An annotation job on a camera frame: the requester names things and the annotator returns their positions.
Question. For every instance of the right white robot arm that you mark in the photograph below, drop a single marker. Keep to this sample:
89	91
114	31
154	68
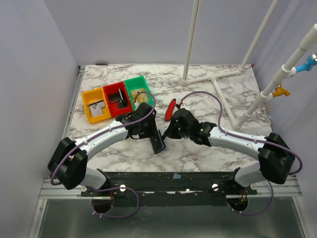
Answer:
274	160

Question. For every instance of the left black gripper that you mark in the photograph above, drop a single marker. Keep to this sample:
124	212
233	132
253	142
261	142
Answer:
152	128

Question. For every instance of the white pvc pipe frame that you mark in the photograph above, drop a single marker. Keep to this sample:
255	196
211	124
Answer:
213	78

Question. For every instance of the black leather card holder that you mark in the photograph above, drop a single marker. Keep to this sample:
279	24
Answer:
157	142

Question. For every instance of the beige card in green bin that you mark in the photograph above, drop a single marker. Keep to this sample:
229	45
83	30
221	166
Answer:
138	94

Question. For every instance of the green plastic bin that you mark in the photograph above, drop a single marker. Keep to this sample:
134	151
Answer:
135	86

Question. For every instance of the yellow plastic bin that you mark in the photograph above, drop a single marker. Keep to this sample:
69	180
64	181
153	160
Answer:
92	96

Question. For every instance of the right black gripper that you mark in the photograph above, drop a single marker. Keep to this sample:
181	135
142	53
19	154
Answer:
174	121

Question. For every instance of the red black utility knife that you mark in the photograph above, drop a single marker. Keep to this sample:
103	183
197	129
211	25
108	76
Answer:
170	109

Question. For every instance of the black card in red bin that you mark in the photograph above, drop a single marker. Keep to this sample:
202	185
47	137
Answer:
116	97

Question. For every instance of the red plastic bin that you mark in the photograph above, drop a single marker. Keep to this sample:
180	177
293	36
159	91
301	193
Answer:
118	108

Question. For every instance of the card in yellow bin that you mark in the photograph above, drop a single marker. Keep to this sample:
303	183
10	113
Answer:
97	108

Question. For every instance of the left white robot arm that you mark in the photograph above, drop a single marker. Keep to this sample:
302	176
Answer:
68	164

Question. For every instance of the aluminium extrusion rail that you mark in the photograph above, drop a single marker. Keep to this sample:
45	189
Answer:
291	188

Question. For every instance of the yellow pipe fitting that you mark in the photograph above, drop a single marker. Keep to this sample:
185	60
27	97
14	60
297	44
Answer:
279	91

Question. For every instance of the black metal base rail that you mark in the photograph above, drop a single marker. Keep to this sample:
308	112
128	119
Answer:
168	189

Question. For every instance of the white pipe with blue fitting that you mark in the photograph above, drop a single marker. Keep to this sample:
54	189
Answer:
287	70

